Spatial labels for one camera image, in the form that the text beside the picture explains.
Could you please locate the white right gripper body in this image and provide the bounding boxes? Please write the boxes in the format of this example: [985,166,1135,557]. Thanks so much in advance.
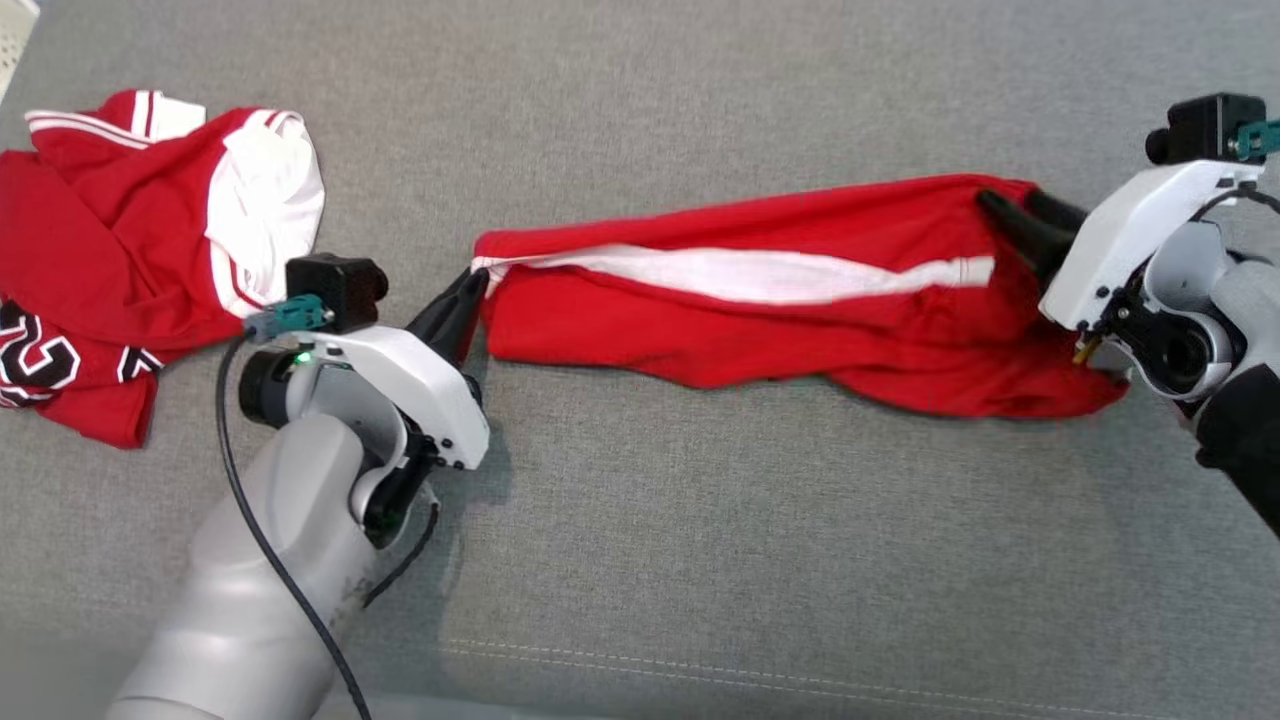
[1039,159,1266,332]

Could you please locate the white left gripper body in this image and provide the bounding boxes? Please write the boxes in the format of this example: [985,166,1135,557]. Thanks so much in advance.
[298,327,492,472]

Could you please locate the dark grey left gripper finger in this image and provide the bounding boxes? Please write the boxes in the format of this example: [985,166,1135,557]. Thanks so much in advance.
[438,296,485,367]
[407,266,491,339]

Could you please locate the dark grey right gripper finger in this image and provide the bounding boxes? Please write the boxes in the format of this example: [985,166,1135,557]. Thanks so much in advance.
[977,190,1063,287]
[1024,189,1088,237]

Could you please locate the red shorts with white stripe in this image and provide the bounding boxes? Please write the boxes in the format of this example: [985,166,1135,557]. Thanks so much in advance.
[472,173,1131,419]

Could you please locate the red jersey with white sleeves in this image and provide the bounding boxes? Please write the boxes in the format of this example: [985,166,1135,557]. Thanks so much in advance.
[0,88,327,451]

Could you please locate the cream perforated laundry basket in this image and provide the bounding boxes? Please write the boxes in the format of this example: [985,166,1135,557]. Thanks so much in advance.
[0,0,42,106]

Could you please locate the black right camera cable teal plug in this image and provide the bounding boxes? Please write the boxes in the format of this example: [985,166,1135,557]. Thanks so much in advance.
[1234,118,1280,163]

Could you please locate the black camera cable teal plug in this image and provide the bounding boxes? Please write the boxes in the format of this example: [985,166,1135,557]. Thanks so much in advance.
[215,293,376,720]
[1234,118,1280,163]

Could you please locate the black left camera cable teal plug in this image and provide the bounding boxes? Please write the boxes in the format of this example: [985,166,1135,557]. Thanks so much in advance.
[215,293,376,720]

